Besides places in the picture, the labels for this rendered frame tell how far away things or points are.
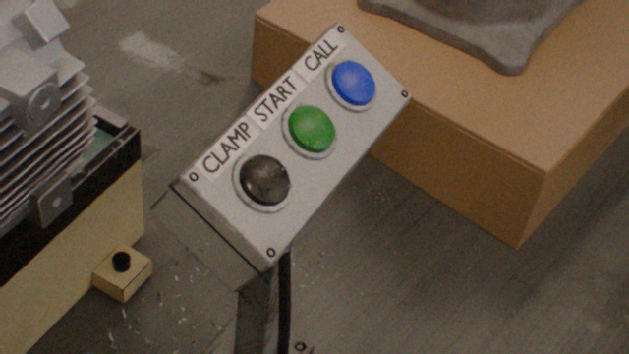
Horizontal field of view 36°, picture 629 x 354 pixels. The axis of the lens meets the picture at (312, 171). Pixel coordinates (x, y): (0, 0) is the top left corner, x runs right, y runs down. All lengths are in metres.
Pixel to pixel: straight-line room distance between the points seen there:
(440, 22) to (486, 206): 0.18
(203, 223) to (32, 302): 0.25
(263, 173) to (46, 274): 0.27
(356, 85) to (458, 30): 0.33
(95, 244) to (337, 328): 0.21
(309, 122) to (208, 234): 0.09
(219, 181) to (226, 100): 0.45
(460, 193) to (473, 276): 0.08
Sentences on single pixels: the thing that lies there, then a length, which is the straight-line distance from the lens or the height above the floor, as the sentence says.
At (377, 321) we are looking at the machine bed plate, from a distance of 0.81.
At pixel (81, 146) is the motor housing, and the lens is 0.66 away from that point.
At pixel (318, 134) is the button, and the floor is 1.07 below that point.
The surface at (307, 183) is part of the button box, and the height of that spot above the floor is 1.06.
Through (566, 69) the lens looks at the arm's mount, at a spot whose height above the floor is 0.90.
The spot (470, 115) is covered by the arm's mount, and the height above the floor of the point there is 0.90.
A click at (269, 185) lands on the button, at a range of 0.52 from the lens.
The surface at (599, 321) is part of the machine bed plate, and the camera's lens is 0.87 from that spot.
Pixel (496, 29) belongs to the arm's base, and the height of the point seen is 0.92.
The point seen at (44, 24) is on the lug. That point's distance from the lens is 0.60.
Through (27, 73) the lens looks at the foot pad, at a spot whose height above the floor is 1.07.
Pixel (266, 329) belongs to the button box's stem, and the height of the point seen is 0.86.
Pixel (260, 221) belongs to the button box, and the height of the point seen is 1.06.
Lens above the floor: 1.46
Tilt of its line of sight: 47 degrees down
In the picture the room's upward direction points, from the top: 8 degrees clockwise
